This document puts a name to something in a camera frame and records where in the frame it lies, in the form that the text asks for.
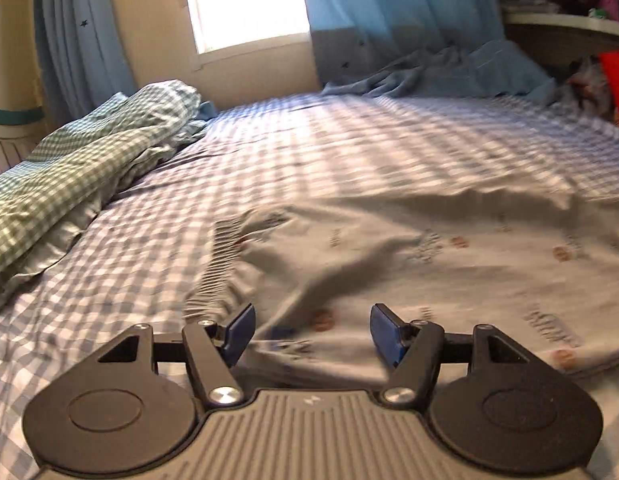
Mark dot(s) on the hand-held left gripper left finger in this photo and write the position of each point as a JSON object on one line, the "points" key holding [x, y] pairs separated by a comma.
{"points": [[241, 331]]}

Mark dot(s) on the patterned plastic bag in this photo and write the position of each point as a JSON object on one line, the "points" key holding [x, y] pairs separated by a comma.
{"points": [[587, 85]]}

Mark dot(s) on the green checked quilt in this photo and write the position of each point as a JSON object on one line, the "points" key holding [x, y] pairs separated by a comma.
{"points": [[89, 160]]}

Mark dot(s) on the grey printed pants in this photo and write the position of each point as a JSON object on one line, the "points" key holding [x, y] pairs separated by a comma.
{"points": [[439, 285]]}

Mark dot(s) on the blue star curtain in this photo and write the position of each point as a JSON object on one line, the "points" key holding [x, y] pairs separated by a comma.
{"points": [[389, 10], [84, 35]]}

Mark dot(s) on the white shelf unit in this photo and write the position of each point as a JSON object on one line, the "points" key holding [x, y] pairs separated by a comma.
{"points": [[564, 21]]}

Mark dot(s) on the blue checked bed sheet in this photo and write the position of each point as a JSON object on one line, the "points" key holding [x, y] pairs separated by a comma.
{"points": [[339, 160]]}

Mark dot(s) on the striped teal-trimmed headboard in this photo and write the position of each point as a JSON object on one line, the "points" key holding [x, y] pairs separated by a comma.
{"points": [[14, 116]]}

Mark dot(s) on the bright window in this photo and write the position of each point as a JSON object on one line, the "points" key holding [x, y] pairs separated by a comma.
{"points": [[244, 5]]}

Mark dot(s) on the folded grey clothes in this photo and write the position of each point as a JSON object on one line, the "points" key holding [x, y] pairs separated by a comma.
{"points": [[532, 6]]}

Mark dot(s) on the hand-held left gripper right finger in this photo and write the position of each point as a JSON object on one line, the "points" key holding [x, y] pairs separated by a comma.
{"points": [[384, 332]]}

